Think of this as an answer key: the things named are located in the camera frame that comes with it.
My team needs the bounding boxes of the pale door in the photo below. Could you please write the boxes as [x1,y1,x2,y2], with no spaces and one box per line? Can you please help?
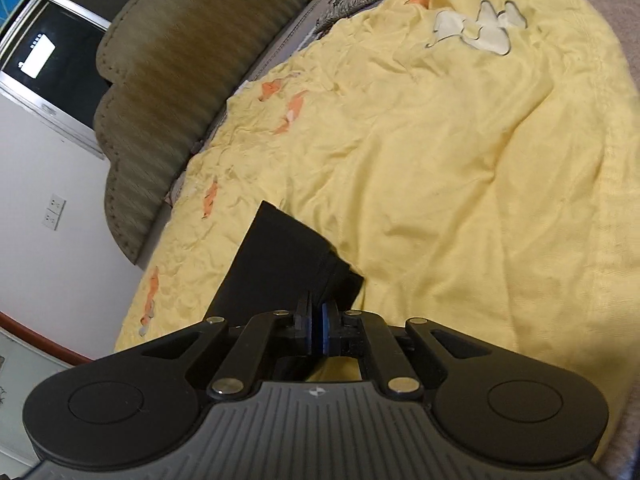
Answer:
[0,329,76,466]

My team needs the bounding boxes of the olive green striped pillow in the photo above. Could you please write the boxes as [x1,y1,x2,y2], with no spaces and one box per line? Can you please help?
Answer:
[93,0,346,266]

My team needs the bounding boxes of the black pants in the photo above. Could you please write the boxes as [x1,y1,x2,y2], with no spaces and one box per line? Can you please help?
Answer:
[205,200,365,381]

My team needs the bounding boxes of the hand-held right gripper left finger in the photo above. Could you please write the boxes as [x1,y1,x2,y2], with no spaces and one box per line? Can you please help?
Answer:
[142,294,317,401]

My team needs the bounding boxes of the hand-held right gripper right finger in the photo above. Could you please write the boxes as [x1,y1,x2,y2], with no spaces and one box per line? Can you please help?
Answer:
[319,302,481,397]

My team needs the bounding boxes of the brown wooden door frame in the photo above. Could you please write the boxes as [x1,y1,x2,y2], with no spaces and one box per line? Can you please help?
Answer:
[0,310,97,367]

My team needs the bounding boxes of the yellow printed blanket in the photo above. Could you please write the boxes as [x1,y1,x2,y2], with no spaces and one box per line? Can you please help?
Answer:
[114,0,640,480]

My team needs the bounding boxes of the window with metal frame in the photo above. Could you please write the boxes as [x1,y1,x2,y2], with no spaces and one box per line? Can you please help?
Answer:
[0,0,187,161]

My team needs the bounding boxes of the white wall outlet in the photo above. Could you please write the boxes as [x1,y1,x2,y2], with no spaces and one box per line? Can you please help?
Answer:
[42,192,67,232]

